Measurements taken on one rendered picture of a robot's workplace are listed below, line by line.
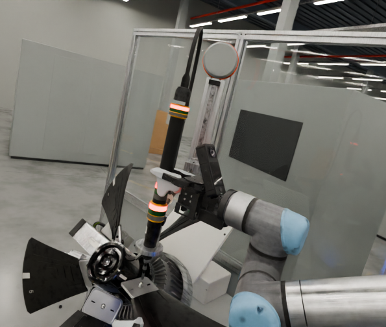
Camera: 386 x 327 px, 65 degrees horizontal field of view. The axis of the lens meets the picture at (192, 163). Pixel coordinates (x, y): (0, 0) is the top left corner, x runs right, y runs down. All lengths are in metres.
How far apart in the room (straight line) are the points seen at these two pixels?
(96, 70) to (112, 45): 7.05
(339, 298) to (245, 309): 0.13
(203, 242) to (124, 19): 12.60
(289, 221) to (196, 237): 0.57
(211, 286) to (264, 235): 0.82
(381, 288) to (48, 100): 5.85
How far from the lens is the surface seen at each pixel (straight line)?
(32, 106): 6.05
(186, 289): 1.00
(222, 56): 1.40
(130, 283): 0.85
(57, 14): 12.85
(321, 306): 0.50
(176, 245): 1.12
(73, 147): 6.25
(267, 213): 0.59
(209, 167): 0.63
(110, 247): 0.89
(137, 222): 2.00
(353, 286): 0.51
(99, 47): 13.02
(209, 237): 1.09
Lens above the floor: 1.68
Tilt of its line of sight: 11 degrees down
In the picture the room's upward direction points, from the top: 13 degrees clockwise
